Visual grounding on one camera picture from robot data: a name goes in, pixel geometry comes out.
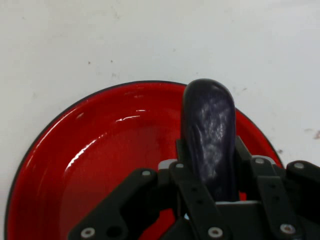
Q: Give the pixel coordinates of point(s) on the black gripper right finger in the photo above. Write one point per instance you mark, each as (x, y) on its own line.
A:
(275, 190)

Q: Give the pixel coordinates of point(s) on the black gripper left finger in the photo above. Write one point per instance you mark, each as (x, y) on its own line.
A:
(195, 190)

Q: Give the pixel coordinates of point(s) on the purple toy eggplant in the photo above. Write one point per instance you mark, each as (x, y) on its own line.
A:
(210, 130)

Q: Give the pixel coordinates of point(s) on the red round plate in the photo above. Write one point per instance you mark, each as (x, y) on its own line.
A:
(100, 155)

